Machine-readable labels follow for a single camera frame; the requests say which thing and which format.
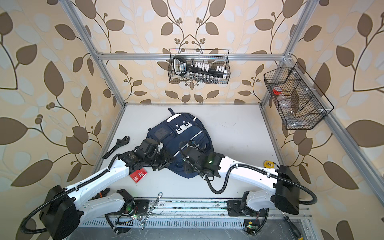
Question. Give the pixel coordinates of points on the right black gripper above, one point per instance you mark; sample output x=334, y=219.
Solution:
x=187, y=167

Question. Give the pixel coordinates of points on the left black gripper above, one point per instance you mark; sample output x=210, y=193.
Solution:
x=166, y=159

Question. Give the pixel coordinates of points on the navy blue student backpack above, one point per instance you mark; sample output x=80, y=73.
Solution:
x=175, y=133

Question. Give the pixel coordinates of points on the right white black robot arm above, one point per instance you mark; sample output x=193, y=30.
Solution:
x=278, y=187

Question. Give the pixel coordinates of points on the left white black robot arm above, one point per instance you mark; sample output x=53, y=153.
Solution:
x=66, y=208

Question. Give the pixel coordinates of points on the red booklet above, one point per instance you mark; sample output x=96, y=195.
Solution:
x=137, y=175

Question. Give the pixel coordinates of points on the black adjustable wrench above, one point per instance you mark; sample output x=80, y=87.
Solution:
x=120, y=143

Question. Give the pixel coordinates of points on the orange black pliers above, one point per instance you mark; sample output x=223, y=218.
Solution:
x=102, y=193

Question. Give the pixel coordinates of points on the yellow tape measure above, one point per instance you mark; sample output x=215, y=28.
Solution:
x=269, y=164

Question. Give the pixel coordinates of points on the silver combination wrench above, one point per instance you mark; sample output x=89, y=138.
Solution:
x=144, y=221

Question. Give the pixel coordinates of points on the red capped clear bottle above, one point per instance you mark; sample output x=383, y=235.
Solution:
x=279, y=94

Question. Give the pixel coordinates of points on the black yellow screwdriver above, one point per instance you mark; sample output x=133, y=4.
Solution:
x=296, y=232

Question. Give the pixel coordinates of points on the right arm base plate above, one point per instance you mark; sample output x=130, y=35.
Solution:
x=236, y=209

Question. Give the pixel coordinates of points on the black socket set rail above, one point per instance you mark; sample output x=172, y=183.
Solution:
x=195, y=66

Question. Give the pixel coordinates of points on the back wall wire basket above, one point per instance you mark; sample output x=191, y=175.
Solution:
x=208, y=54

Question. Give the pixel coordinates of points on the wall wire basket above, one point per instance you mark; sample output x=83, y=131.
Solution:
x=208, y=54
x=308, y=104

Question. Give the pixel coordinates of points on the right wall wire basket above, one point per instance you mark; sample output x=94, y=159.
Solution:
x=308, y=104

